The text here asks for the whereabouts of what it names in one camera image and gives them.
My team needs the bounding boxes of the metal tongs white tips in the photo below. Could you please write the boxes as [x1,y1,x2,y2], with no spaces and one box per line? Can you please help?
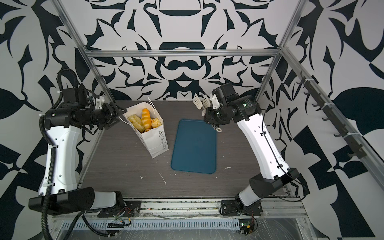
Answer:
[193,94,211,117]

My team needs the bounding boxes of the small striped bread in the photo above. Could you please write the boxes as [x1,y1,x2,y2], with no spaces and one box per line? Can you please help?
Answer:
[128,115,146,133]

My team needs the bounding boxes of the croissant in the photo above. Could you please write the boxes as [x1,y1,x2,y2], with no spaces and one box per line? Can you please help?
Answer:
[141,109,151,129]

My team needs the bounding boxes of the white paper bag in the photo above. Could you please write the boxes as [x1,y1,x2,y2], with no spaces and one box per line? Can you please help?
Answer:
[123,100,169,159]

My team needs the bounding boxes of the round flaky pastry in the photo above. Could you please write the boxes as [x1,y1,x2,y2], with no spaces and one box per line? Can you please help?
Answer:
[151,118,162,129]

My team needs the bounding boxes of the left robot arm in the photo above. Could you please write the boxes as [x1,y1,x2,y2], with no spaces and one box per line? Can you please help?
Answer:
[29,103,125,217]

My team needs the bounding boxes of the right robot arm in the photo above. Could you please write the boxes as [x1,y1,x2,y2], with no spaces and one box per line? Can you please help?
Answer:
[201,94,299,209]

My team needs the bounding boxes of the teal tray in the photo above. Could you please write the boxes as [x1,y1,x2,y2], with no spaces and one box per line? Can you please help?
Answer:
[171,119,217,174]

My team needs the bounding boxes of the small circuit board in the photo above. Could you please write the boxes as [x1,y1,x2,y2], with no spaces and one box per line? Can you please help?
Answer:
[239,218,259,236]

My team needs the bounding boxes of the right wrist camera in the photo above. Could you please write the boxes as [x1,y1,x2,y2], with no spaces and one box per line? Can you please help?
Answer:
[210,83,240,110]

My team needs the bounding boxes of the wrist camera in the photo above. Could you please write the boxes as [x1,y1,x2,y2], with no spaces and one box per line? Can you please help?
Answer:
[210,83,240,110]
[59,86,105,110]

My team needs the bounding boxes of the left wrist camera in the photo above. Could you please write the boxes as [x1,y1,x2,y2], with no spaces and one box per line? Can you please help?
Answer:
[59,86,105,110]

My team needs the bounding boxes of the left black corrugated cable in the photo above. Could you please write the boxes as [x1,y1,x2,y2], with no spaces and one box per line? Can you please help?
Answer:
[38,68,133,240]

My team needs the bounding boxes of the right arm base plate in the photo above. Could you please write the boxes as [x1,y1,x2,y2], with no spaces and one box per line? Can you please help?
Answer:
[219,200,263,217]

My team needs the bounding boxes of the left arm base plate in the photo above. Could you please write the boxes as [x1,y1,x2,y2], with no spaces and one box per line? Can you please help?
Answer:
[98,201,142,218]

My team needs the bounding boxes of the wall hook rail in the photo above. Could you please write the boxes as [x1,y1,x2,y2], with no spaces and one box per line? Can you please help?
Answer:
[298,76,367,159]

